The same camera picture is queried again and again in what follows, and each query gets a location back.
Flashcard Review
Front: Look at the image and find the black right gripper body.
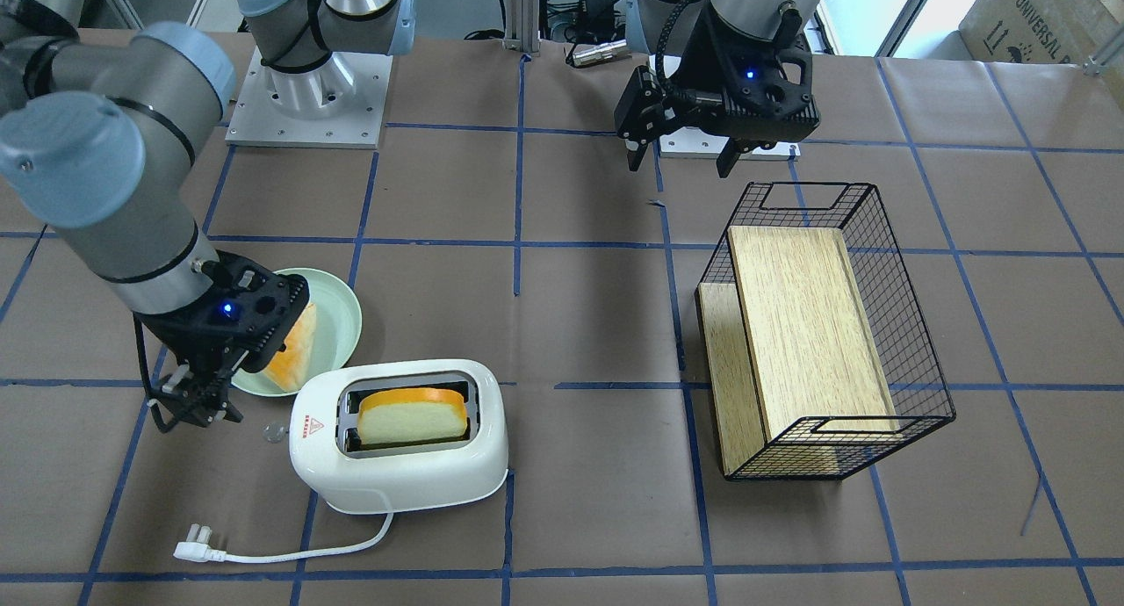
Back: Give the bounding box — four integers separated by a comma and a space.
158, 347, 250, 398

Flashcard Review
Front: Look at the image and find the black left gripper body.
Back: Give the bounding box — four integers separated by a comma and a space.
613, 61, 821, 155

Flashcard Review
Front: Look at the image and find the white toaster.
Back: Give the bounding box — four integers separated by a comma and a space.
289, 359, 508, 515

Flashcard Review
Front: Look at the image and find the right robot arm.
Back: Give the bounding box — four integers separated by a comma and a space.
1, 0, 416, 431

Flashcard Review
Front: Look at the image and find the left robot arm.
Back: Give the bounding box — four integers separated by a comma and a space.
614, 0, 821, 177

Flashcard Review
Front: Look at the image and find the bread slice in toaster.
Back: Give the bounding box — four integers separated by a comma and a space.
357, 387, 466, 446

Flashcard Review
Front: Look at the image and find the triangular bread on plate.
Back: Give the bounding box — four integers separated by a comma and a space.
262, 302, 318, 394

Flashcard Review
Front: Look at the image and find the black power adapter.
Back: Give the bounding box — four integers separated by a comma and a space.
575, 0, 616, 42

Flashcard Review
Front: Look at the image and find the light green plate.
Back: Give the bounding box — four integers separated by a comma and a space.
232, 266, 363, 397

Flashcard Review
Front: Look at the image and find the wooden shelf in basket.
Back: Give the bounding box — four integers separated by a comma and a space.
697, 226, 903, 480

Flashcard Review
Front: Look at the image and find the cardboard box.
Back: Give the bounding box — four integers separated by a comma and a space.
958, 0, 1123, 63

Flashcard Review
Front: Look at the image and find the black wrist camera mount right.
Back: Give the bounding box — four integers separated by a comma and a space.
133, 251, 310, 426

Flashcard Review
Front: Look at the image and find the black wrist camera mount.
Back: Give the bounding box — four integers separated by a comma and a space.
654, 1, 818, 126
133, 251, 310, 426

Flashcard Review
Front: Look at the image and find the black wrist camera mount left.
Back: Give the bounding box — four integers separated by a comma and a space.
654, 1, 818, 126

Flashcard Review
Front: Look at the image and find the white toaster power cord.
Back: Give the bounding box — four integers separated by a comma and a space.
172, 509, 396, 564

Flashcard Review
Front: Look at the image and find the aluminium frame post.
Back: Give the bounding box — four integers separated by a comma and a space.
501, 0, 542, 58

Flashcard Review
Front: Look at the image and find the black wire basket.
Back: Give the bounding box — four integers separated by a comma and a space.
695, 182, 957, 480

